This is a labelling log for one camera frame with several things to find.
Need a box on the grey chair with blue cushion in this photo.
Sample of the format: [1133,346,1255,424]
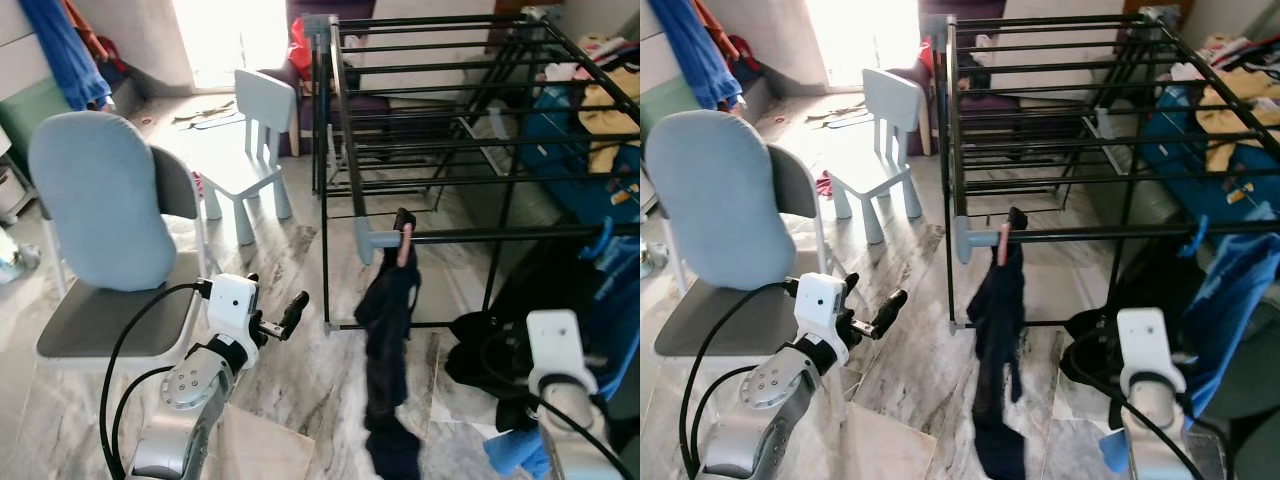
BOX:
[28,108,213,376]
[645,110,831,361]

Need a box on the red bag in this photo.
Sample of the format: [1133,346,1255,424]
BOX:
[288,18,314,81]

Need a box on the blue garment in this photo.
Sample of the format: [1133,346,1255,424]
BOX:
[485,235,641,479]
[1100,232,1280,477]

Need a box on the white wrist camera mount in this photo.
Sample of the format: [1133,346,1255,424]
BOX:
[205,273,263,344]
[1117,308,1175,396]
[795,273,851,341]
[527,310,585,396]

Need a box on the blue clothes hanger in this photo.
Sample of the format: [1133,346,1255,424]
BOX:
[585,216,616,263]
[1175,215,1211,261]

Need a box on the dark navy garment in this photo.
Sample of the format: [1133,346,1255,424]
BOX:
[965,207,1031,480]
[354,208,425,480]

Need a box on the yellow garment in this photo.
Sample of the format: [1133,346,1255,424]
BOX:
[1205,68,1280,173]
[578,68,641,173]

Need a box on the blue bag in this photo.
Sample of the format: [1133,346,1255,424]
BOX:
[1140,88,1280,226]
[520,88,641,223]

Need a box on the pale blue child chair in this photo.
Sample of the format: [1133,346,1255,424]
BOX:
[195,68,299,247]
[828,68,923,246]

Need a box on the black metal drying rack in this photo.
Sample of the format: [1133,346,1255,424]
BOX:
[942,8,1280,331]
[312,8,641,336]

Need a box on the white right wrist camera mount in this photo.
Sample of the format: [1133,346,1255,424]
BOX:
[527,310,585,396]
[1117,308,1175,396]

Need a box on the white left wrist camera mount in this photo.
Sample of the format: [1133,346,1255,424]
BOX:
[205,273,263,344]
[795,273,851,341]

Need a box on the blue towel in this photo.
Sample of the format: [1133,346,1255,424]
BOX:
[648,0,746,111]
[18,0,113,111]

